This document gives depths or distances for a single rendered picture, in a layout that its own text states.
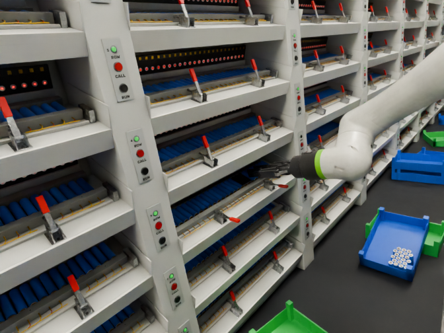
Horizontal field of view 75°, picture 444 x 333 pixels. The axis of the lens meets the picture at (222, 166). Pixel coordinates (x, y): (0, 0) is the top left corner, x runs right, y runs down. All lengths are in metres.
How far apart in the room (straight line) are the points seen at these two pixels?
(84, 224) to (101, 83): 0.29
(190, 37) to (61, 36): 0.31
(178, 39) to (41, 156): 0.40
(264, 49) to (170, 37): 0.51
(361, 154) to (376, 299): 0.68
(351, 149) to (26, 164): 0.75
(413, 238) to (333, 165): 0.81
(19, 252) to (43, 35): 0.39
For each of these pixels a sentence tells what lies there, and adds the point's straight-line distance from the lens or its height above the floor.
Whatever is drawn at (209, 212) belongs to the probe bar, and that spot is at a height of 0.51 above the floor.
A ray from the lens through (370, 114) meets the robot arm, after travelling 0.89.
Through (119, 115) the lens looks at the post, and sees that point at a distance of 0.66.
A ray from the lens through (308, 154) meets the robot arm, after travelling 0.93.
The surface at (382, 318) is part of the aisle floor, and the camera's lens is 1.30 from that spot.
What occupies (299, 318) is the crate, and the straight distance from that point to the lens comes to 1.22.
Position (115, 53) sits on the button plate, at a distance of 0.67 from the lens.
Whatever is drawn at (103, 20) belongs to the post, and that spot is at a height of 1.04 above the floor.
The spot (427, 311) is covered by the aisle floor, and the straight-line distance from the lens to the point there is 1.37.
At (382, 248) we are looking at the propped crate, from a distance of 1.56.
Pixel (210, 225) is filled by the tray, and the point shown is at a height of 0.48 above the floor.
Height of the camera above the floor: 0.92
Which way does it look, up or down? 19 degrees down
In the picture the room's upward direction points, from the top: 9 degrees counter-clockwise
